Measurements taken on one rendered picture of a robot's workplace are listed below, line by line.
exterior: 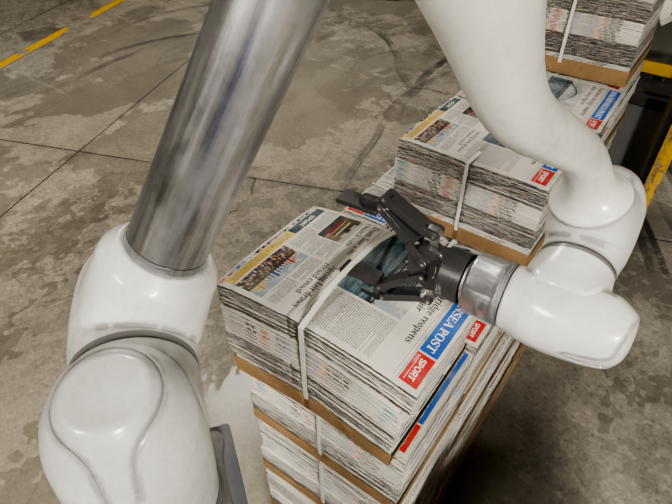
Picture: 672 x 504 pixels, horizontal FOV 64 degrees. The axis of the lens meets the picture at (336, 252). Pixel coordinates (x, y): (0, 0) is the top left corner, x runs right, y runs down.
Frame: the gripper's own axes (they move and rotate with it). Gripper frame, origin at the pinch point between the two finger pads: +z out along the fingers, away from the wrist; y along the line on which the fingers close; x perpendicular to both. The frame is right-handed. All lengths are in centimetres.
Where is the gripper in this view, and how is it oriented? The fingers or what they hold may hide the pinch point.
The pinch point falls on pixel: (348, 233)
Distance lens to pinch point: 84.8
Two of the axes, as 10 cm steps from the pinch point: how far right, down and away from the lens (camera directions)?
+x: 5.8, -5.4, 6.1
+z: -8.1, -3.4, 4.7
